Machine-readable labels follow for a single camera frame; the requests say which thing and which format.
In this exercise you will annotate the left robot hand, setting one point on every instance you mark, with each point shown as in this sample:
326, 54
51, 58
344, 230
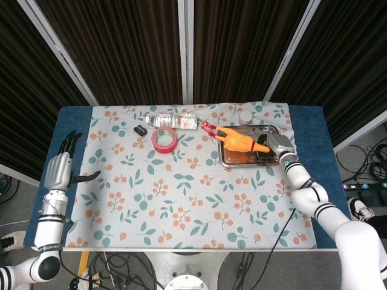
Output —
57, 172

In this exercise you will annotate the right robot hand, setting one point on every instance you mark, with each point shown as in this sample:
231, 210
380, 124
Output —
282, 145

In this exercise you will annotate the orange rubber toy chicken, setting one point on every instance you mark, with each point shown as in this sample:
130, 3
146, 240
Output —
236, 140

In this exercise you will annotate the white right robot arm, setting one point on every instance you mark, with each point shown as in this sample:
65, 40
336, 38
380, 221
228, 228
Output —
308, 193

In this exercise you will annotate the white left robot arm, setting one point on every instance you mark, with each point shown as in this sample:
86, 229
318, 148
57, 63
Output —
50, 229

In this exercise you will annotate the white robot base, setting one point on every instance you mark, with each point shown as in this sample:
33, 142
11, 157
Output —
187, 284

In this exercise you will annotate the stainless steel tray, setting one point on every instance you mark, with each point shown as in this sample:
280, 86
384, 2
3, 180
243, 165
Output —
239, 160

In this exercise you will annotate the clear jar with white lid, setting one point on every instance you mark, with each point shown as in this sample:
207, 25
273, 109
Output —
245, 117

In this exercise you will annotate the blue table cover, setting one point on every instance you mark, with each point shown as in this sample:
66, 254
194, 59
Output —
75, 121

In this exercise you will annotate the dark corrugated screen panel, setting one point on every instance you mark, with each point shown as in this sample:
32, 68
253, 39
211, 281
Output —
24, 90
242, 45
121, 45
347, 60

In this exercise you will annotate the black power strip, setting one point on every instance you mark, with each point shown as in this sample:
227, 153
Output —
366, 185

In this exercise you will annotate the small black clip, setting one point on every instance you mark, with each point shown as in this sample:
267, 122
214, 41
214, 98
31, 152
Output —
140, 130

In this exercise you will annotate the white and black sneaker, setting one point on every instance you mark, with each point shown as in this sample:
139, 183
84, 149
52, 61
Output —
359, 210

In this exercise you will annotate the clear plastic water bottle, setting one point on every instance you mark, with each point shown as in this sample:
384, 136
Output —
181, 121

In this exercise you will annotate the floral leaf print tablecloth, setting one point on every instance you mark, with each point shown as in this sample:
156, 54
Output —
181, 184

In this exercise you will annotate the red tape roll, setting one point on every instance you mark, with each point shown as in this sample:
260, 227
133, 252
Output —
164, 149

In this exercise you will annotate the white screen frame post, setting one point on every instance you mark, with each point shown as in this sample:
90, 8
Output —
185, 51
290, 51
60, 54

